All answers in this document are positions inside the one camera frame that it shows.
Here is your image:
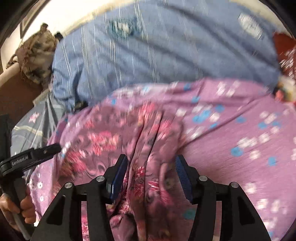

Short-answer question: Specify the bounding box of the red plastic bag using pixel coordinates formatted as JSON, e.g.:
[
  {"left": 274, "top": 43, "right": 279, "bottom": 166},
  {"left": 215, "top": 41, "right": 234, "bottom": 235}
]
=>
[{"left": 273, "top": 33, "right": 295, "bottom": 80}]

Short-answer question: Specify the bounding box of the purple floral bedsheet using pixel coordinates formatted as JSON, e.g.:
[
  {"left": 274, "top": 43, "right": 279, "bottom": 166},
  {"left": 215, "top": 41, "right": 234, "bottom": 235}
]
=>
[{"left": 29, "top": 78, "right": 295, "bottom": 240}]

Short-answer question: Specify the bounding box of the brown camouflage cloth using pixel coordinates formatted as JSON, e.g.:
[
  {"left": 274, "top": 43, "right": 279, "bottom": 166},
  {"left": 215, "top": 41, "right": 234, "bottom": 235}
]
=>
[{"left": 6, "top": 23, "right": 60, "bottom": 88}]

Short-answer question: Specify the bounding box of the person's left hand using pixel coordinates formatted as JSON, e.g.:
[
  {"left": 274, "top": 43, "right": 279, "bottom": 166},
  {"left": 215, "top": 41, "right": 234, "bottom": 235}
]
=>
[{"left": 1, "top": 187, "right": 36, "bottom": 231}]

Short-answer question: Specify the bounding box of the brown bed headboard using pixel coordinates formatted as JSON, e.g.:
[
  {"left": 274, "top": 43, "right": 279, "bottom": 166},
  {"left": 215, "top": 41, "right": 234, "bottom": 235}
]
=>
[{"left": 1, "top": 63, "right": 43, "bottom": 125}]

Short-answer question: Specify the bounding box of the grey star pillow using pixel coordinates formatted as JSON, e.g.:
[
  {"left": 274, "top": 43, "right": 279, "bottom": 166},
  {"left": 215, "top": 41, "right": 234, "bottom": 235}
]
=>
[{"left": 11, "top": 94, "right": 66, "bottom": 156}]

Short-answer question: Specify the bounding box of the framed wall picture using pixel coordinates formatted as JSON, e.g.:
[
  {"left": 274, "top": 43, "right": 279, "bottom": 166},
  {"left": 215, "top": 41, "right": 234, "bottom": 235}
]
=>
[{"left": 20, "top": 6, "right": 43, "bottom": 39}]

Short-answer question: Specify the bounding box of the maroon pink floral garment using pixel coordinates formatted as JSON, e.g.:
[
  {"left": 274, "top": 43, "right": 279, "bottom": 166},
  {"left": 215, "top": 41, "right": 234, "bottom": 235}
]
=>
[{"left": 50, "top": 102, "right": 183, "bottom": 240}]

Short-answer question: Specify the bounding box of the blue plaid quilt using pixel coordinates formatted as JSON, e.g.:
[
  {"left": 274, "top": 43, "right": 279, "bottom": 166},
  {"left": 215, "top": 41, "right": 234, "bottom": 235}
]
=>
[{"left": 51, "top": 1, "right": 280, "bottom": 111}]

